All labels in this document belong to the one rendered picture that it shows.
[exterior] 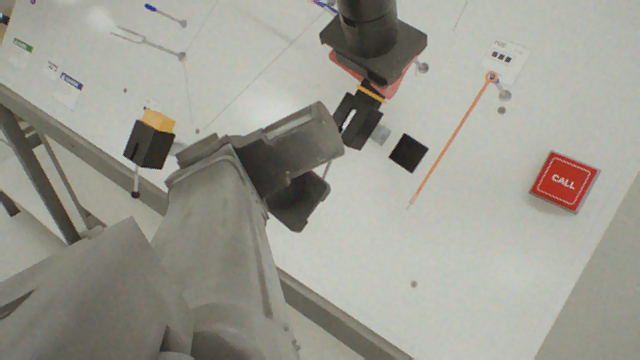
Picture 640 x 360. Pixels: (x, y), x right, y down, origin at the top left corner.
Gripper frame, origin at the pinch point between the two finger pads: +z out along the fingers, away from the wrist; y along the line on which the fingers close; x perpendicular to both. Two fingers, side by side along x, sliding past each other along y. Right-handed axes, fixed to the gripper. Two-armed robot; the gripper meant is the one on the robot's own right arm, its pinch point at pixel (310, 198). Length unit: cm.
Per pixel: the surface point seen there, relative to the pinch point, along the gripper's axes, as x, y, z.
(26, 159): 42, 85, 32
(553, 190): -17.4, -22.9, 0.3
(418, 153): -13.0, -7.1, 3.5
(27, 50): 14, 76, 9
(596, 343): -7, -52, 127
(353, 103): -12.8, 0.8, -4.6
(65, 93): 15, 60, 9
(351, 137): -9.3, -1.4, -4.0
